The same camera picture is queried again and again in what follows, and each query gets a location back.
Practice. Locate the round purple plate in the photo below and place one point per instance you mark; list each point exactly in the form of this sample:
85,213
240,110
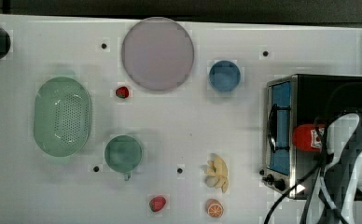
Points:
158,54

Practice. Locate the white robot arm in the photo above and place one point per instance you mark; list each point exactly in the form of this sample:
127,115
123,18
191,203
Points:
334,193

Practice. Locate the toy strawberry near plate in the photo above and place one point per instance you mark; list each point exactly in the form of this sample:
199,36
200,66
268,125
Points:
122,92

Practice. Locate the silver black toaster oven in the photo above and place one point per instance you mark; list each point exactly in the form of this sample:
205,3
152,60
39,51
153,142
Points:
293,101

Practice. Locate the toy strawberry front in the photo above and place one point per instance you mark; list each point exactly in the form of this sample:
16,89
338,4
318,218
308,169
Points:
157,203

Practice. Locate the toy orange slice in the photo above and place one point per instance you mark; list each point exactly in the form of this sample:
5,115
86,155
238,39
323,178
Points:
214,208

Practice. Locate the blue cup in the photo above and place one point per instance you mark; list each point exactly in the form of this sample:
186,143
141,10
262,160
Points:
224,76

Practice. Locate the red plush ketchup bottle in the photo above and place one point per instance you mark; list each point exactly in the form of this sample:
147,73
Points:
306,138

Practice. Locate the green colander basket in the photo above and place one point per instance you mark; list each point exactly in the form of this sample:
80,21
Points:
63,115

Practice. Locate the toy peeled banana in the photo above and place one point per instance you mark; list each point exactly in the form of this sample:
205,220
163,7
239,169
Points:
217,174

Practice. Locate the green mug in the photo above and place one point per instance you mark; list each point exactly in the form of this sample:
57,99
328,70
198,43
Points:
123,154

